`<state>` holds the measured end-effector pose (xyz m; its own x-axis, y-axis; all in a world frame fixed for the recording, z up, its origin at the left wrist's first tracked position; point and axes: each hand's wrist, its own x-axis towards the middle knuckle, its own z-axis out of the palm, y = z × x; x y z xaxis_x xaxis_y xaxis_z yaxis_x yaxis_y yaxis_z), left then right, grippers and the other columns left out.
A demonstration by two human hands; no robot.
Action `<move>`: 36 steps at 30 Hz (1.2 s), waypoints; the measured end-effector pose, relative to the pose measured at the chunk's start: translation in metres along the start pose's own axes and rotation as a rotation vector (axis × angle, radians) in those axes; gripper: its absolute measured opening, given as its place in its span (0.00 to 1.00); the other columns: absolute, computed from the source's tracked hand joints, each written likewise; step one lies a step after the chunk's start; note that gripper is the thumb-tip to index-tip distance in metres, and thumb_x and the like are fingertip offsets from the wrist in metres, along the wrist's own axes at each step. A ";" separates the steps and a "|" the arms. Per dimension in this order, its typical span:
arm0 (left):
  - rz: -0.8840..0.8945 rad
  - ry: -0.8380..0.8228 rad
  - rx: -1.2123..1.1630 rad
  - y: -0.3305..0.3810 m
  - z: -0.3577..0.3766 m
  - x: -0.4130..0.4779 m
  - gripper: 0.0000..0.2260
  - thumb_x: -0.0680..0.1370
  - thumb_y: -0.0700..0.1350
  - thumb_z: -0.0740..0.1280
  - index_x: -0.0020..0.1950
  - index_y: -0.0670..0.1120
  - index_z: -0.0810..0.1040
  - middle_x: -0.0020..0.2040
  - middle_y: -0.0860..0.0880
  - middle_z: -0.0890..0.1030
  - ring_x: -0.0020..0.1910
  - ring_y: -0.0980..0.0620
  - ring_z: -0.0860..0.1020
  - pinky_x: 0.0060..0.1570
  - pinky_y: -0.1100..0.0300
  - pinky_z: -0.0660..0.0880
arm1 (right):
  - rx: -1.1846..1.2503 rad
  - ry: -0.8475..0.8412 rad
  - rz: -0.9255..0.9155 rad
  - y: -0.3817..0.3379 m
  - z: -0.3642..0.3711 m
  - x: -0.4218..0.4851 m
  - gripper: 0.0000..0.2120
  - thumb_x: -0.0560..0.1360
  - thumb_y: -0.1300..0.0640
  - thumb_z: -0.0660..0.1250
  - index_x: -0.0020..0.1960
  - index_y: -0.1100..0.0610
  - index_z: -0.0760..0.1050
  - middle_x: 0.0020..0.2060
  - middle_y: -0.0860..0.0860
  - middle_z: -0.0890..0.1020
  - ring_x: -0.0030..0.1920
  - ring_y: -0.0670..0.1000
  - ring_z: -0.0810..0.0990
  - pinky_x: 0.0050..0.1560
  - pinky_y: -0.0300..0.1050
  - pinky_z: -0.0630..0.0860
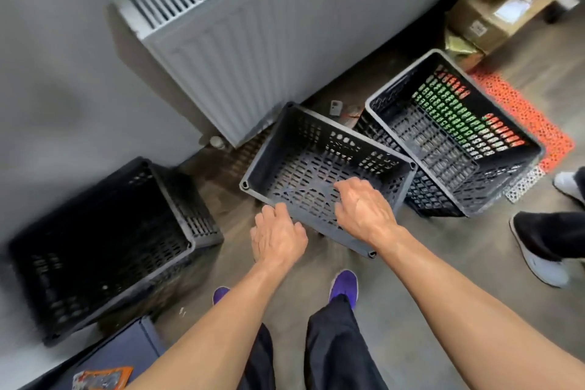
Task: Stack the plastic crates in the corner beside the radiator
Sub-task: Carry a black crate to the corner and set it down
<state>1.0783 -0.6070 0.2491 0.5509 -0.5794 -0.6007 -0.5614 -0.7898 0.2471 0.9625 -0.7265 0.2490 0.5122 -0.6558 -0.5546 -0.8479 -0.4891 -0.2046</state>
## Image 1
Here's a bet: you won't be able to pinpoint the person's left hand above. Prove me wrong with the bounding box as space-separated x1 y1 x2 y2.
250 202 309 274

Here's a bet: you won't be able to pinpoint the person's right hand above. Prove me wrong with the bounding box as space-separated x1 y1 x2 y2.
334 177 399 250

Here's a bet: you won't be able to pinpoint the shallow black plastic crate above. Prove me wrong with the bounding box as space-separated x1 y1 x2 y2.
239 102 418 260

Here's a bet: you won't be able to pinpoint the person's left forearm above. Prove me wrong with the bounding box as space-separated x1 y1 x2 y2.
126 262 295 390

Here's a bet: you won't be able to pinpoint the person's right forearm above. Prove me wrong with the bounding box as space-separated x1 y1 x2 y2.
372 225 585 390

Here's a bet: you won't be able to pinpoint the purple right shoe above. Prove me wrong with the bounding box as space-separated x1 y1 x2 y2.
329 269 359 311

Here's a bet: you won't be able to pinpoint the brown crumpled wrapper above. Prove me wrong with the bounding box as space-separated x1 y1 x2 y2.
342 104 366 130

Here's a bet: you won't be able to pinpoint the black plastic crate with packets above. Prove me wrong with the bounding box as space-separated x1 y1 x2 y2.
356 49 547 219

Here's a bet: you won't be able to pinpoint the black trousers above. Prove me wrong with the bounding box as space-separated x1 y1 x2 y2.
238 296 389 390

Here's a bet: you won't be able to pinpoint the white perforated plastic piece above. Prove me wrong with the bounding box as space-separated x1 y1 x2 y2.
504 165 547 204

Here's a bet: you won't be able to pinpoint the deep empty black plastic crate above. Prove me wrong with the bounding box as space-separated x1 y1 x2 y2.
7 157 225 348

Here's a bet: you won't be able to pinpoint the white panel radiator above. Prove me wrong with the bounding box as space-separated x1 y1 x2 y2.
113 0 503 149

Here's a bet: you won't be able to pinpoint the green yellow foil packet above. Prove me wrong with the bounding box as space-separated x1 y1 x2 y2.
445 32 485 71

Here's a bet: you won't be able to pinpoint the dark blue box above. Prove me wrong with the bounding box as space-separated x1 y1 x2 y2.
18 316 167 390

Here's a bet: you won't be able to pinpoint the orange perforated plastic mat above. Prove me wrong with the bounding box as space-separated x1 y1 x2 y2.
468 64 576 173

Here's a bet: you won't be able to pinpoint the orange snack packet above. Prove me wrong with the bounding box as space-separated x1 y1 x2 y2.
72 366 134 390

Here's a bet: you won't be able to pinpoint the large cardboard box with label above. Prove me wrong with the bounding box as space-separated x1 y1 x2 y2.
446 0 557 55

